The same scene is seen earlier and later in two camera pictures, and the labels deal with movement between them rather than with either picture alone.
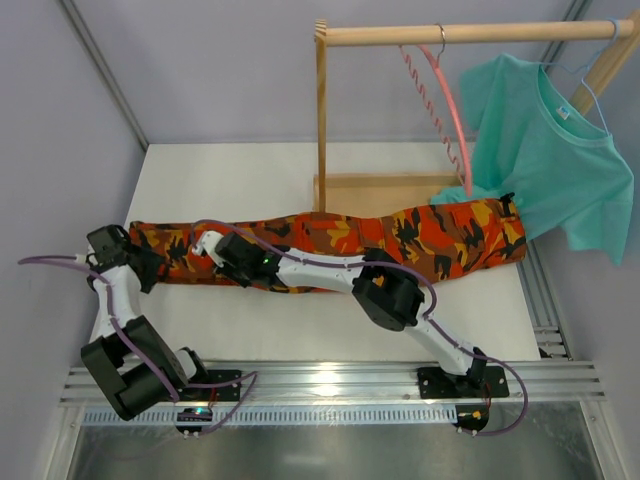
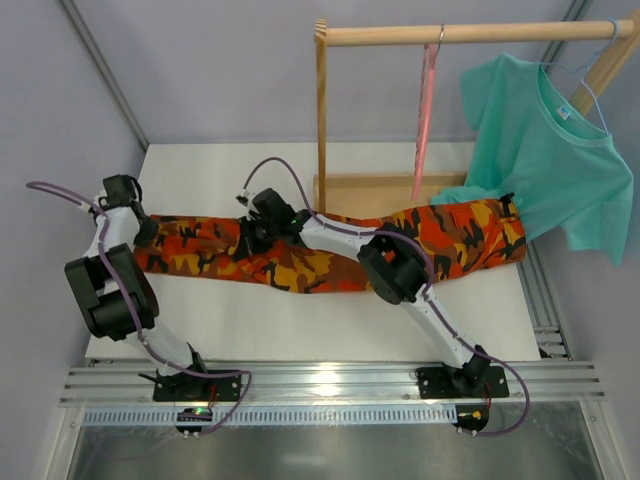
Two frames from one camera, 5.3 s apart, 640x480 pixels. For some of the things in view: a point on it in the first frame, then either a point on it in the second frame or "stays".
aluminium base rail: [370, 384] stays
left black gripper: [148, 267] to [145, 231]
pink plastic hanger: [441, 74] to [429, 65]
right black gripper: [220, 251] to [252, 235]
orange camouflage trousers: [435, 239] stays
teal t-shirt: [539, 139] stays
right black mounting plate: [478, 382] stays
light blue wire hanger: [585, 68] stays
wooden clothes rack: [347, 194] stays
